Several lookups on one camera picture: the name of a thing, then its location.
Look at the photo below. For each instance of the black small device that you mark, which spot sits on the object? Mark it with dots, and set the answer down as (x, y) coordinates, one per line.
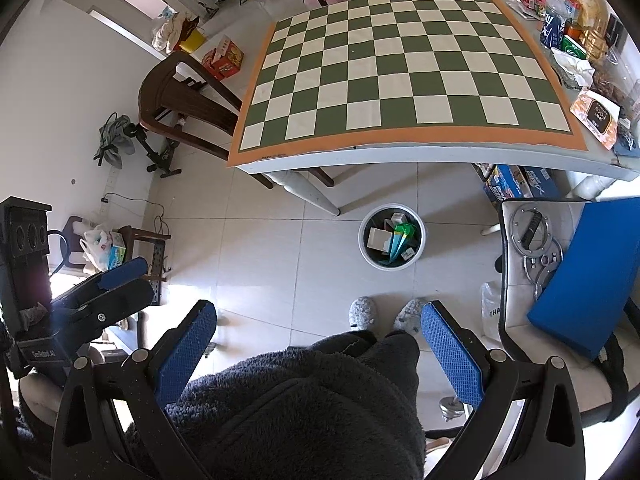
(615, 30)

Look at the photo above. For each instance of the blue printed carton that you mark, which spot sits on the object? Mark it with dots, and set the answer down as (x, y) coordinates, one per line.
(520, 182)

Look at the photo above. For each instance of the white crumpled tissue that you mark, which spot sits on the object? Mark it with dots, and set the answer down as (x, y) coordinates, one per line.
(572, 67)

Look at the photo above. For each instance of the small wooden stool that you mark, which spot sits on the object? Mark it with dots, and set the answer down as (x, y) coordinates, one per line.
(142, 234)

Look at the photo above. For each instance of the pale fluffy cloth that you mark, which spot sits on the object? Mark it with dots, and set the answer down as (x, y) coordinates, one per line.
(40, 395)

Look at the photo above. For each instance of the black pedal exerciser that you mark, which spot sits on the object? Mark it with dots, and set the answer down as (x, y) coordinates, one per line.
(160, 155)

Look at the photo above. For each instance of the red cardboard box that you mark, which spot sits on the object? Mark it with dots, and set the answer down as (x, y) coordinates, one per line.
(225, 57)

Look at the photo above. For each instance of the dark fleece clothing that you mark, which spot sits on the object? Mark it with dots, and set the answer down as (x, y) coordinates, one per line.
(300, 410)

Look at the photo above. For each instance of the grey fluffy slipper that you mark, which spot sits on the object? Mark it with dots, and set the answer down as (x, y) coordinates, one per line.
(362, 312)
(409, 312)

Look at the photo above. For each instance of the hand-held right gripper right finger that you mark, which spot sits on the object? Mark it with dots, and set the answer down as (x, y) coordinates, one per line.
(450, 355)

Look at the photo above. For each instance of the green white checkered mat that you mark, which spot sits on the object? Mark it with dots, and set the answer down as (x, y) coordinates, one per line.
(400, 85)

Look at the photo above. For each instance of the white plastic bag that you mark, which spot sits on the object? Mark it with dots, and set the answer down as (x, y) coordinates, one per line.
(97, 247)

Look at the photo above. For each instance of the brown wooden chair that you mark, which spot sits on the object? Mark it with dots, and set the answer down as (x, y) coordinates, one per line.
(170, 95)

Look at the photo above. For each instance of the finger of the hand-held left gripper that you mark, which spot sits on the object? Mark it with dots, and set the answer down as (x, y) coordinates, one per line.
(131, 299)
(125, 270)

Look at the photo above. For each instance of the clear plastic bag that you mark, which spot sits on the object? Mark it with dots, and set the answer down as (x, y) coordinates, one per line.
(492, 310)

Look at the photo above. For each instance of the white table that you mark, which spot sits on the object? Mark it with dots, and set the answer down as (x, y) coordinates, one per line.
(450, 152)

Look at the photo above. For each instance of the yellow bin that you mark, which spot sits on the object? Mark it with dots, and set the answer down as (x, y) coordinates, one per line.
(192, 42)

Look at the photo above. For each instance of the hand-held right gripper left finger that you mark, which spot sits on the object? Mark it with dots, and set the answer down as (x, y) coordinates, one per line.
(187, 350)

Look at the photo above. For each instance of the white padded chair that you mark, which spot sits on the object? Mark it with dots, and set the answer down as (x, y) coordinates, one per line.
(520, 320)

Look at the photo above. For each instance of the orange snack packet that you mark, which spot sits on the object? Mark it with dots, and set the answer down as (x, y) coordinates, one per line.
(595, 117)

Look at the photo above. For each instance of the blue cushion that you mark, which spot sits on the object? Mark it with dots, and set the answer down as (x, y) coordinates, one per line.
(585, 285)

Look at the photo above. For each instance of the pile of pale clothes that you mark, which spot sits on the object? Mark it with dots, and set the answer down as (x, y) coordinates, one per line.
(167, 30)

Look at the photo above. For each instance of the grey trash bin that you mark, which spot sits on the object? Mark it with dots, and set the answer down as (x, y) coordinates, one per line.
(390, 267)

